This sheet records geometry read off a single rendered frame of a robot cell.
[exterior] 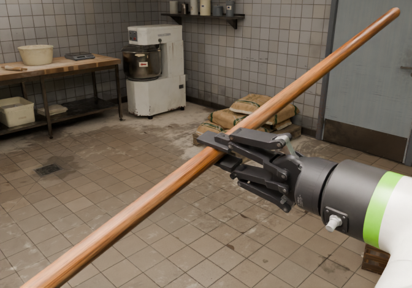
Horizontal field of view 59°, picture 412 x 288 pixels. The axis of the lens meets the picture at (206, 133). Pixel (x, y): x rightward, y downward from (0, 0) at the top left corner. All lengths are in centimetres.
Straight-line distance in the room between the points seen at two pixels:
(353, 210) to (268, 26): 470
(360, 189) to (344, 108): 419
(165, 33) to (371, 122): 303
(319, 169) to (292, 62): 445
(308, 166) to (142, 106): 501
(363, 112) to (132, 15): 392
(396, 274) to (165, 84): 524
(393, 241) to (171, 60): 526
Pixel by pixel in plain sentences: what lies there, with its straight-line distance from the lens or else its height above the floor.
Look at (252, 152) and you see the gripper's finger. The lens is 55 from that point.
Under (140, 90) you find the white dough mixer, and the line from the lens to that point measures 538.
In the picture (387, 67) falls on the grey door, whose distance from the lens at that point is 438.
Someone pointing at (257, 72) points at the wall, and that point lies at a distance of 526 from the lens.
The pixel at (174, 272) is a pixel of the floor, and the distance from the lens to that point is 261.
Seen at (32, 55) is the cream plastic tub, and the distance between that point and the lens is 514.
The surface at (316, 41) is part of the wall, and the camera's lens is 473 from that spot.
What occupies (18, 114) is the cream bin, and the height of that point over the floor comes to 36.
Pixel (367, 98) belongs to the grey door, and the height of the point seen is 64.
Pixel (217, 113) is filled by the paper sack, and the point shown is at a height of 43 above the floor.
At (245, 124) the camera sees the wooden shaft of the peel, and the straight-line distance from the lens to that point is 65.
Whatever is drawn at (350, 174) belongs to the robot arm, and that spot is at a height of 153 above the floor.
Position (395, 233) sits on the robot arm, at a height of 150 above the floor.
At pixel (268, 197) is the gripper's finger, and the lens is 58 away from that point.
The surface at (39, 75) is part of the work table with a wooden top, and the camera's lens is 485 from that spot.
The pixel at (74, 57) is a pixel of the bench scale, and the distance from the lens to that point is 537.
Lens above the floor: 173
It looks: 21 degrees down
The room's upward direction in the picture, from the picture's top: straight up
